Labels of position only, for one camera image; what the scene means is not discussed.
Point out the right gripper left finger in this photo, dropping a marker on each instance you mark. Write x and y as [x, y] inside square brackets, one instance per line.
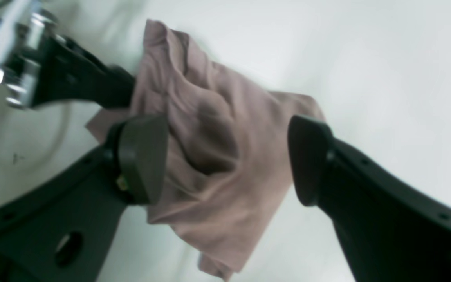
[63, 230]

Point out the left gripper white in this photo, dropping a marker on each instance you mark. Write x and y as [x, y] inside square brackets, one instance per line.
[39, 69]

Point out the mauve T-shirt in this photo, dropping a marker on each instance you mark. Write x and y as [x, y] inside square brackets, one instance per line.
[228, 167]

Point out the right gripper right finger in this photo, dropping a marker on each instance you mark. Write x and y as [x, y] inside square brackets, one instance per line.
[388, 231]

